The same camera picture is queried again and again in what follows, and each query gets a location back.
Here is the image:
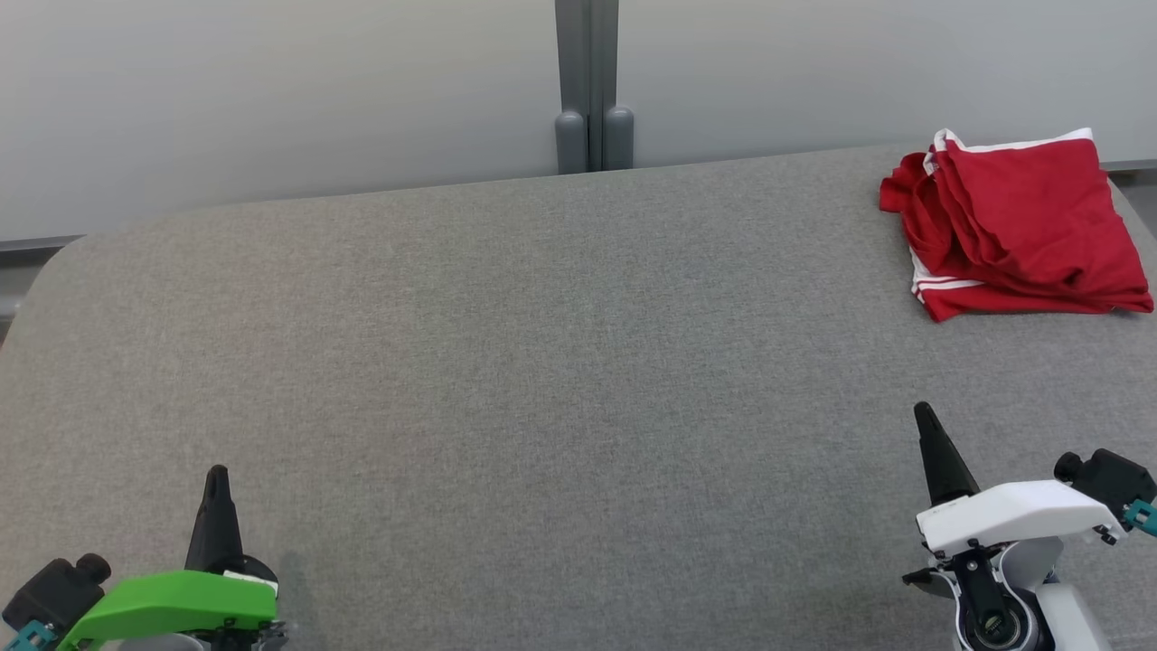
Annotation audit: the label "grey metal partition post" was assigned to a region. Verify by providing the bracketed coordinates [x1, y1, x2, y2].
[554, 0, 635, 175]

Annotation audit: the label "red basketball jersey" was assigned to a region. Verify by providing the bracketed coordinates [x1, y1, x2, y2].
[879, 154, 1155, 323]

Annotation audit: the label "red shorts with white hem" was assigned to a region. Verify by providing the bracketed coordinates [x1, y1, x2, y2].
[922, 128, 1144, 299]

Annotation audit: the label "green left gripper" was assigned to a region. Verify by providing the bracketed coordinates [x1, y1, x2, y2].
[59, 466, 279, 651]

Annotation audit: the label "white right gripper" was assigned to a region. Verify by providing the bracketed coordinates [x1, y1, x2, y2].
[913, 402, 1126, 554]

